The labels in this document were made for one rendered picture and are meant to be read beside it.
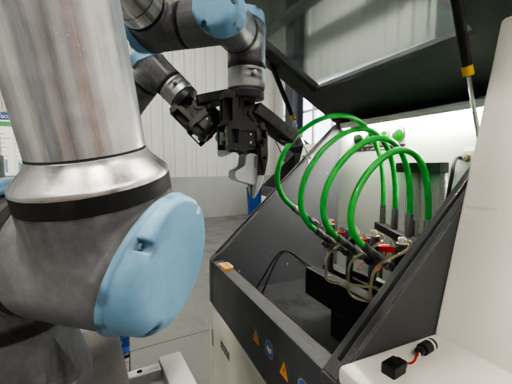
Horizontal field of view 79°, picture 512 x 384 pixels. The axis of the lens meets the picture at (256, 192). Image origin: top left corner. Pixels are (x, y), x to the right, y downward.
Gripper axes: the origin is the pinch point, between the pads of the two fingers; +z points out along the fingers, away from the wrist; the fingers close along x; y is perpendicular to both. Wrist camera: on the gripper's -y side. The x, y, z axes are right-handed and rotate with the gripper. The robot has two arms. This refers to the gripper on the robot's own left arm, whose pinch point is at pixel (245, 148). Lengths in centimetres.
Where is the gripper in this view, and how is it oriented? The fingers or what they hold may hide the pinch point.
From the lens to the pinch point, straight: 80.0
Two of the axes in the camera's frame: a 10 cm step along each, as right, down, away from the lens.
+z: 7.1, 7.1, 0.6
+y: -6.7, 7.0, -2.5
